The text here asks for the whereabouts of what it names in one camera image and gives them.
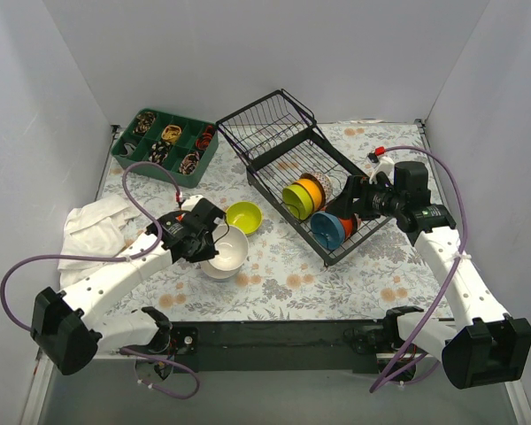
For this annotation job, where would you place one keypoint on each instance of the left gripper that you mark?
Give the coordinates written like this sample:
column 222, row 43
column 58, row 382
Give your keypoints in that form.
column 201, row 247

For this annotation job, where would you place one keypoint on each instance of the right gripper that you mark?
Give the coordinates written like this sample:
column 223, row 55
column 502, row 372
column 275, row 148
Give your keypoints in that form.
column 358, row 197

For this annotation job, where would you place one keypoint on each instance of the brown patterned bowl row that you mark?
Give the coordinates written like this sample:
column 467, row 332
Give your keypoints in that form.
column 324, row 181
column 356, row 219

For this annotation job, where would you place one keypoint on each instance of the white bowl row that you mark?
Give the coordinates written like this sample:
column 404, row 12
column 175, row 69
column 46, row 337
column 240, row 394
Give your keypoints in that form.
column 232, row 246
column 215, row 274

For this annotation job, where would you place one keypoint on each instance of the lime green bowl back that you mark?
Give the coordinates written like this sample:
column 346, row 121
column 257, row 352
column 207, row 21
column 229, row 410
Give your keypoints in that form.
column 246, row 216

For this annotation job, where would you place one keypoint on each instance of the lime green bowl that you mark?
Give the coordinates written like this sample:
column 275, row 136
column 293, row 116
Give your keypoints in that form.
column 298, row 201
column 246, row 216

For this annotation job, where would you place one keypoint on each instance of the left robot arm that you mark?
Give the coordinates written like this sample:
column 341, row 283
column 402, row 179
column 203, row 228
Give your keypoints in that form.
column 71, row 327

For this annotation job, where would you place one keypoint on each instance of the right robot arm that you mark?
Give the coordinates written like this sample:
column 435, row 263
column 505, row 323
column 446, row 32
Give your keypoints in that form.
column 487, row 345

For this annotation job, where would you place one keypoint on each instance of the orange bowl front right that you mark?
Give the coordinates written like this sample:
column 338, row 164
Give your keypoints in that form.
column 348, row 226

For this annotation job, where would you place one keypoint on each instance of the blue bowl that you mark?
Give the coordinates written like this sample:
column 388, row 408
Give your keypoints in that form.
column 327, row 230

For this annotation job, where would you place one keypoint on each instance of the yellow orange bowl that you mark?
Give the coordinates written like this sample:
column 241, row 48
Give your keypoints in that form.
column 314, row 190

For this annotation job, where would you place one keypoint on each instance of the floral patterned table mat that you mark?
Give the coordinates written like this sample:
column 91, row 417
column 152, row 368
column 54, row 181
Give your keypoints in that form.
column 282, row 277

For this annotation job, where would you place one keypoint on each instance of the lime green bowl front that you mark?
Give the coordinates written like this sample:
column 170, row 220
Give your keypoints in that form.
column 298, row 201

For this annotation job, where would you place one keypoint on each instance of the pink floral rolled belt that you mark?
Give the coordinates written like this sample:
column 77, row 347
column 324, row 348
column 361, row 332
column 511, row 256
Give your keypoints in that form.
column 190, row 162

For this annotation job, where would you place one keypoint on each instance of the green compartment organizer tray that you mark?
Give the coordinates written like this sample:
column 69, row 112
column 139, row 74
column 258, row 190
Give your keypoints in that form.
column 191, row 130

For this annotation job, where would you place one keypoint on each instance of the dark floral rolled belt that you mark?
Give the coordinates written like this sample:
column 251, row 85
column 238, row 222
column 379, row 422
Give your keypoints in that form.
column 159, row 152

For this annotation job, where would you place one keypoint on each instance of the red black rolled belt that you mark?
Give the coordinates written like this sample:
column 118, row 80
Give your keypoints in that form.
column 204, row 140

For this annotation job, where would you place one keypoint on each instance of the white crumpled cloth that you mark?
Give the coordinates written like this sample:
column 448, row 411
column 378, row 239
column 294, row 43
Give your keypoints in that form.
column 95, row 230

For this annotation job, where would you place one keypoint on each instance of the yellow rolled belt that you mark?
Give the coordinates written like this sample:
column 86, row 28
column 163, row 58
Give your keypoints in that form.
column 171, row 134

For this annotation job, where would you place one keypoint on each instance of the grey rolled belt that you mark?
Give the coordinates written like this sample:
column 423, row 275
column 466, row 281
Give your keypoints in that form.
column 126, row 149

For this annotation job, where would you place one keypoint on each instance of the brown patterned rolled belt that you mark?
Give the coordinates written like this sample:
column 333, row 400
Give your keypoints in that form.
column 144, row 122

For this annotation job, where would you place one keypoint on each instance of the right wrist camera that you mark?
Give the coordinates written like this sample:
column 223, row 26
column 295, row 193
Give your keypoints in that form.
column 381, row 162

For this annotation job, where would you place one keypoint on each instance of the black wire dish rack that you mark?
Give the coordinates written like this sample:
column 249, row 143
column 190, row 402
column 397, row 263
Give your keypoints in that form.
column 278, row 139

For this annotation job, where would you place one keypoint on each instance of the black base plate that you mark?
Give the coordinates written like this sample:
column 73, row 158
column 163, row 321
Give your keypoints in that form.
column 359, row 346

